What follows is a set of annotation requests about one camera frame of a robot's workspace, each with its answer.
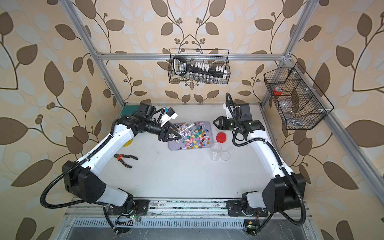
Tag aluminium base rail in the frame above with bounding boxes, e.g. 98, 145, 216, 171
65, 198, 301, 220

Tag pile of star candies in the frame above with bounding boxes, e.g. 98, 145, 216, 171
182, 126, 212, 150

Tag pile of lollipops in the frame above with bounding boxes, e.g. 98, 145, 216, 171
176, 121, 212, 149

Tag orange black pliers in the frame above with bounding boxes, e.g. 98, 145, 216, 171
113, 153, 139, 169

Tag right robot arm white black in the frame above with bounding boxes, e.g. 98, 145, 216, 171
213, 93, 307, 227

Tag black socket set rail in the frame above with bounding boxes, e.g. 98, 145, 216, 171
170, 55, 230, 79

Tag black wire basket right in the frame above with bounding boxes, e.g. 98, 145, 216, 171
264, 63, 334, 130

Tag clear jar dark beads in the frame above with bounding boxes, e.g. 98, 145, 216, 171
177, 121, 197, 138

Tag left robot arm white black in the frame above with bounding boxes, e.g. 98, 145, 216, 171
40, 113, 181, 213

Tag lilac plastic tray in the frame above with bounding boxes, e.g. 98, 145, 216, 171
167, 120, 214, 150

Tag green plastic tool case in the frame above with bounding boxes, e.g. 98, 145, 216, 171
121, 103, 149, 117

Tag black wire basket centre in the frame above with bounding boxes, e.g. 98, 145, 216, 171
167, 48, 231, 85

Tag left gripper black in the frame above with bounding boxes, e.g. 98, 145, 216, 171
143, 119, 181, 143

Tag clear plastic jar lid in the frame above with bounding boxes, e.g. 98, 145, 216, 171
220, 151, 231, 162

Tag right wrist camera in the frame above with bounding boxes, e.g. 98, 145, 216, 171
235, 103, 253, 122

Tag red jar lid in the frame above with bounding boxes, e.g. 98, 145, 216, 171
216, 133, 227, 144

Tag red item in basket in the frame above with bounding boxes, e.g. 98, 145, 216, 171
273, 87, 284, 97

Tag black wire basket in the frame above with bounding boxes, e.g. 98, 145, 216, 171
167, 48, 231, 85
264, 63, 334, 130

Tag clear jar colourful candies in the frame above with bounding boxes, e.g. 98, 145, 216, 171
210, 143, 222, 161

